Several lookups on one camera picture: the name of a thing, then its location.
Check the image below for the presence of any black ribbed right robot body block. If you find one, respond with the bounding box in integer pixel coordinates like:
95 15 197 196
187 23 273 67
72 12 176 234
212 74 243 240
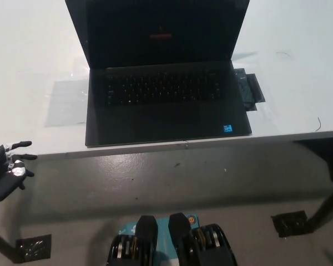
168 212 238 266

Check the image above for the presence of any dark grey Dell laptop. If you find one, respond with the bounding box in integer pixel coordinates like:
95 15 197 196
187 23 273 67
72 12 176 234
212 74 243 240
64 0 253 149

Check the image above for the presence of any black ribbed left robot body block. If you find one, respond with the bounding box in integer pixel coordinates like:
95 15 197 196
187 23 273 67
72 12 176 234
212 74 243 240
106 215 159 266

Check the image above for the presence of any large clear tape sheet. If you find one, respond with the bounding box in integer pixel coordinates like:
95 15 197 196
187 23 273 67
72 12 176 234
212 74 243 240
43 78 90 129

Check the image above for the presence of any black tape patch on desk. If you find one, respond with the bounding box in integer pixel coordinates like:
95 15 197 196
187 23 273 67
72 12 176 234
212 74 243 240
232 67 266 113

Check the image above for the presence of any black ribbed robot body block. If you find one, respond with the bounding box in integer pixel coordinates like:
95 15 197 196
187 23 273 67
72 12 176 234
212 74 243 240
168 212 238 266
106 215 159 266

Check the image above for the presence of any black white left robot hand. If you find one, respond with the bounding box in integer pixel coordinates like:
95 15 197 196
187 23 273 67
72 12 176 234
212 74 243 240
0 140 38 202

